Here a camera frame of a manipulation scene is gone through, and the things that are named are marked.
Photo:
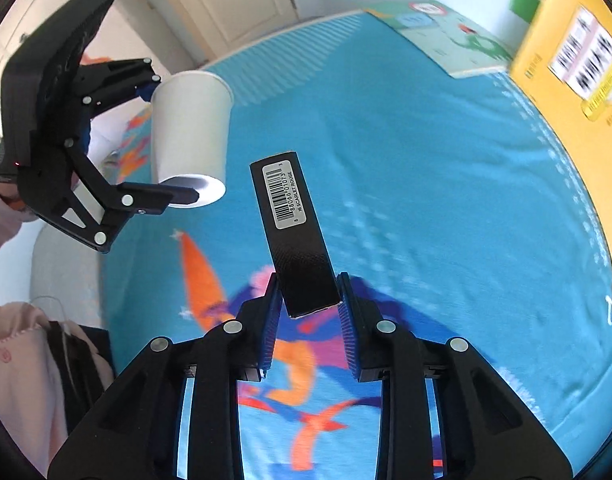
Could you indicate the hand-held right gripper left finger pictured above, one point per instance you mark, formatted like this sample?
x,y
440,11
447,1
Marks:
x,y
268,330

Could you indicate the dark cloth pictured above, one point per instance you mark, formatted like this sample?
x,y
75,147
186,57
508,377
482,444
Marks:
x,y
80,365

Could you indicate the person's pink top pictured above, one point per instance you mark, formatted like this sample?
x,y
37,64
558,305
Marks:
x,y
15,385

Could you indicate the white paper cup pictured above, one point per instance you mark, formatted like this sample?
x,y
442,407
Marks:
x,y
190,130

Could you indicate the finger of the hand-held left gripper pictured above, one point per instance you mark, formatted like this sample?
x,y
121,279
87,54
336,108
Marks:
x,y
135,200
118,80

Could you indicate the green board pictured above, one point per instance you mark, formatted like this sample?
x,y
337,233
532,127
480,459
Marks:
x,y
523,2

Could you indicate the blue printed mat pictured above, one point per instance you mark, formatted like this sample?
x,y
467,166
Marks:
x,y
436,185

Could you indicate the black slim box with barcode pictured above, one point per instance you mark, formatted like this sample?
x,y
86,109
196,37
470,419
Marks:
x,y
296,255

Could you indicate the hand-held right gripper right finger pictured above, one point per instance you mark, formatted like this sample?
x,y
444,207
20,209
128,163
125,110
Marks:
x,y
350,332

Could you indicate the cream panelled door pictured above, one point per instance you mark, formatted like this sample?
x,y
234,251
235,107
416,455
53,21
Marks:
x,y
235,5

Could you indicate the person's left forearm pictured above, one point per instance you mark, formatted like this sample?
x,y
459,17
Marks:
x,y
0,232

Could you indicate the yellow cardboard box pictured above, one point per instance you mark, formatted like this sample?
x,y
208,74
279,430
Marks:
x,y
546,60

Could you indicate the green picture book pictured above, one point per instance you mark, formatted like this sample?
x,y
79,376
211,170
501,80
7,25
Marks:
x,y
436,35

